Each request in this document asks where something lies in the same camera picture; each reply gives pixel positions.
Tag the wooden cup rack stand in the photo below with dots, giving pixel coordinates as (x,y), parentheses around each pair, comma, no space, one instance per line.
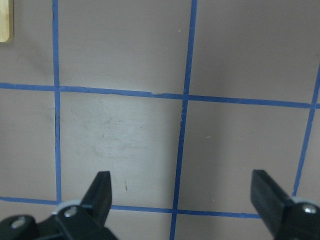
(6,20)

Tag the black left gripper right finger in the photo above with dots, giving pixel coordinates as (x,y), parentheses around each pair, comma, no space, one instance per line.
(286,217)

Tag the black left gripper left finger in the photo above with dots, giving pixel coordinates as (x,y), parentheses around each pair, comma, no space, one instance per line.
(86,220)

